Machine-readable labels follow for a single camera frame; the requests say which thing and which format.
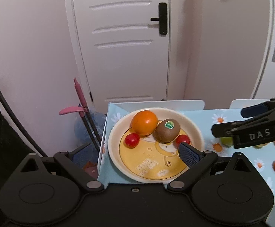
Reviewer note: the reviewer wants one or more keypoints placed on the white panel door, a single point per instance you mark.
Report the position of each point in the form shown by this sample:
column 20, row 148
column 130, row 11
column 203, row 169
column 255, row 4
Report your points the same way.
column 125, row 57

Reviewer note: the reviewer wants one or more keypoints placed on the pink broom handle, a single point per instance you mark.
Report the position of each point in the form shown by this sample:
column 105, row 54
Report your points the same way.
column 79, row 103

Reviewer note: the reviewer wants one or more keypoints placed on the brown kiwi with sticker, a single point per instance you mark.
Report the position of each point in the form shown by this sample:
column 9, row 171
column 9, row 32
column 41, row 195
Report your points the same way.
column 166, row 131

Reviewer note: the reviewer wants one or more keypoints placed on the cream yellow fruit plate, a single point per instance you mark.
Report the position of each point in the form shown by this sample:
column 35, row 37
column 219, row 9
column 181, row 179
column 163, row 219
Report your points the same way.
column 151, row 161

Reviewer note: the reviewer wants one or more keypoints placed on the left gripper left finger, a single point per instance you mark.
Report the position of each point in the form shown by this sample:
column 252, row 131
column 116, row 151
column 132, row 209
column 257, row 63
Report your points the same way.
column 80, row 166

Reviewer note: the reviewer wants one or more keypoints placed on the black door handle lock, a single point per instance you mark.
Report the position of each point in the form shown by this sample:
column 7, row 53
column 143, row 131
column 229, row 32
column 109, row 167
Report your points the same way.
column 162, row 18

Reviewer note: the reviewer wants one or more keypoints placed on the large orange in plate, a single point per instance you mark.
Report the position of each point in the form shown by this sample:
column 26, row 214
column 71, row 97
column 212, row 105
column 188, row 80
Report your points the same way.
column 144, row 123

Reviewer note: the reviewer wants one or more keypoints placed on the large green apple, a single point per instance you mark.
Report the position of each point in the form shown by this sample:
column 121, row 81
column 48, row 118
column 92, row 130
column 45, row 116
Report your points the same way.
column 260, row 146

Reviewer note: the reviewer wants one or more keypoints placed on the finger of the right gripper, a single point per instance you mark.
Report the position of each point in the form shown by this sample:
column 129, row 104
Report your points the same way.
column 254, row 131
column 258, row 109

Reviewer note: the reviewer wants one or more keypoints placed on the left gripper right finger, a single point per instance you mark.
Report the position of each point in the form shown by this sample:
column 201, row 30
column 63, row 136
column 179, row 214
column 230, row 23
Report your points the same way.
column 198, row 164

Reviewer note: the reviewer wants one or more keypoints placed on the red tomato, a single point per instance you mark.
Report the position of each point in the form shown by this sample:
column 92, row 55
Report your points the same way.
column 132, row 140
column 182, row 138

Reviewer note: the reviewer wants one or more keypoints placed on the small green apple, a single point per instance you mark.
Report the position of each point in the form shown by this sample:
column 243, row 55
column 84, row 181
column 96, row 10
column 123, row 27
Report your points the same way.
column 227, row 141

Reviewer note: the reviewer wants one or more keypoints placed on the black tripod pole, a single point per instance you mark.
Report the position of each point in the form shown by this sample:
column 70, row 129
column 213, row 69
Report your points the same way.
column 20, row 126

